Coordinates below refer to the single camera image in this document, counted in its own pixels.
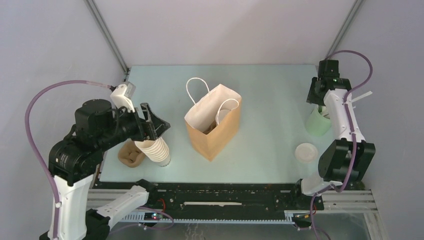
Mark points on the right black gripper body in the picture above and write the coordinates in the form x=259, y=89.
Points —
x=313, y=97

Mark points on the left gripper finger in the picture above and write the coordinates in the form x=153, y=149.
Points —
x=149, y=115
x=158, y=128

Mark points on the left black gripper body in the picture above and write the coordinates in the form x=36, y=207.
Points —
x=136, y=127

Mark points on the stack of white paper cups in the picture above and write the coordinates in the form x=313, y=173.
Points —
x=156, y=150

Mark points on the brown paper bag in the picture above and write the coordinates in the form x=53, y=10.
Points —
x=213, y=120

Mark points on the brown pulp carrier piece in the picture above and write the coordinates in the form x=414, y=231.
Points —
x=210, y=128

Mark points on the white plastic cup lid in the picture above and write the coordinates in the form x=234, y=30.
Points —
x=222, y=113

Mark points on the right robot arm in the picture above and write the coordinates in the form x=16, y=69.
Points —
x=348, y=157

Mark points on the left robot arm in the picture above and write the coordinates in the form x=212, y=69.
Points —
x=73, y=163

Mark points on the brown pulp cup carrier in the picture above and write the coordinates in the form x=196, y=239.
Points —
x=130, y=155

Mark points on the green straw holder cup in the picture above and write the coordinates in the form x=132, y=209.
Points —
x=317, y=124

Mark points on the stack of white lids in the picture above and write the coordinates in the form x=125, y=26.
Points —
x=306, y=153

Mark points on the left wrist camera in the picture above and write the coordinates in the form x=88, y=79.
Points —
x=122, y=96

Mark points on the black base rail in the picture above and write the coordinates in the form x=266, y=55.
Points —
x=253, y=203

